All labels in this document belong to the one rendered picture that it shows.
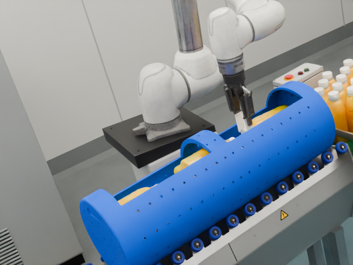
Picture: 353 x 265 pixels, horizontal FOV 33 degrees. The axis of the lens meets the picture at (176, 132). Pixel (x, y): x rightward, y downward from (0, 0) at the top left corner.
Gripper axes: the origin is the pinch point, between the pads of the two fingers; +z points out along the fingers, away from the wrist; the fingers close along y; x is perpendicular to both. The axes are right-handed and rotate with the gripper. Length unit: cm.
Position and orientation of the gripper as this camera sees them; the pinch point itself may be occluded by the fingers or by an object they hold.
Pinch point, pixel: (244, 123)
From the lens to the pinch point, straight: 212.8
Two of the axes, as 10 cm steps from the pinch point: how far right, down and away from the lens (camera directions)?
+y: 5.6, 2.5, -7.9
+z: 2.4, 8.7, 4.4
